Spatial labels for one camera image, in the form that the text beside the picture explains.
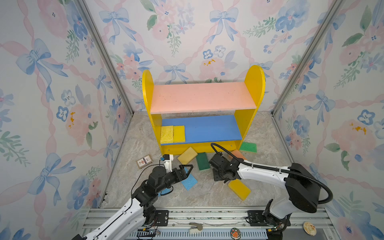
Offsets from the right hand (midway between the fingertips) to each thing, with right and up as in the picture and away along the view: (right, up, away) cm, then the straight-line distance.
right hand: (216, 174), depth 86 cm
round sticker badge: (+7, -23, -16) cm, 29 cm away
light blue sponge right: (-15, -4, -1) cm, 15 cm away
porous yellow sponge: (-29, +22, +1) cm, 36 cm away
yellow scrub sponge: (-22, +23, +2) cm, 32 cm away
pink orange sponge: (+16, +9, +11) cm, 21 cm away
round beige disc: (+43, -22, -15) cm, 50 cm away
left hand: (-15, +7, -11) cm, 20 cm away
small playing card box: (-43, +6, +6) cm, 44 cm away
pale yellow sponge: (-17, +9, +7) cm, 20 cm away
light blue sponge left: (-25, -2, -18) cm, 31 cm away
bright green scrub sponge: (+24, +14, +13) cm, 30 cm away
